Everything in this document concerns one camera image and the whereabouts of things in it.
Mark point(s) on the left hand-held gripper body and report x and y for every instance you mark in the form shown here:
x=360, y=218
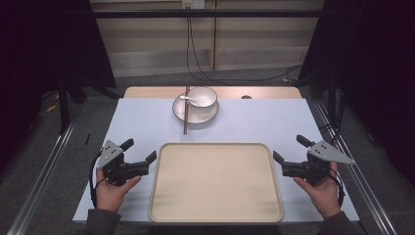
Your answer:
x=112, y=163

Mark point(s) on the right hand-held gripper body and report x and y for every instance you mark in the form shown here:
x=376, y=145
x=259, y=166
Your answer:
x=318, y=166

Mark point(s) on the person's right hand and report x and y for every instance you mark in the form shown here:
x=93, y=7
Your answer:
x=324, y=196

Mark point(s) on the person's left hand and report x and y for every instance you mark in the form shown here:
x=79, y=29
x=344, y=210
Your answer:
x=109, y=196

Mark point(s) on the light blue table mat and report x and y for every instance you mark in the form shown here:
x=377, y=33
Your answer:
x=137, y=124

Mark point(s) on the brown wooden chopstick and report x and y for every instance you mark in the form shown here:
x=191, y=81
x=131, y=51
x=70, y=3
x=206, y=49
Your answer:
x=187, y=114
x=185, y=124

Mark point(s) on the white round plate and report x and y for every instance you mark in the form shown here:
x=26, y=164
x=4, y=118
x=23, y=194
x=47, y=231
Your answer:
x=197, y=117

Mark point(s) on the beige rectangular tray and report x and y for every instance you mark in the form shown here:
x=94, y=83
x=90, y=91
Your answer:
x=215, y=184

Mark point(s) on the white ceramic spoon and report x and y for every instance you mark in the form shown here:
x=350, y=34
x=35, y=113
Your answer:
x=186, y=98

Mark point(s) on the black metal stand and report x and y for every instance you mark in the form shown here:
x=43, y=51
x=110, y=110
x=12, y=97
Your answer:
x=64, y=107

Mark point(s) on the white bowl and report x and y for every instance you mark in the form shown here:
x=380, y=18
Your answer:
x=203, y=98

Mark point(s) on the dark curtain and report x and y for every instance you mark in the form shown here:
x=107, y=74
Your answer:
x=375, y=65
x=39, y=58

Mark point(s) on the black horizontal bar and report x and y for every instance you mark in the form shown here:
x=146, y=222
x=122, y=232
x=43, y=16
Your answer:
x=208, y=13

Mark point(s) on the metal floor rail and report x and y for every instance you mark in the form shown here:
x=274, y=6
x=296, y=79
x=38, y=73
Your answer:
x=42, y=179
x=365, y=182

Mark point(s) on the white wall socket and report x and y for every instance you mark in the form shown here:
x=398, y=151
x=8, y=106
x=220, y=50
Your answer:
x=193, y=3

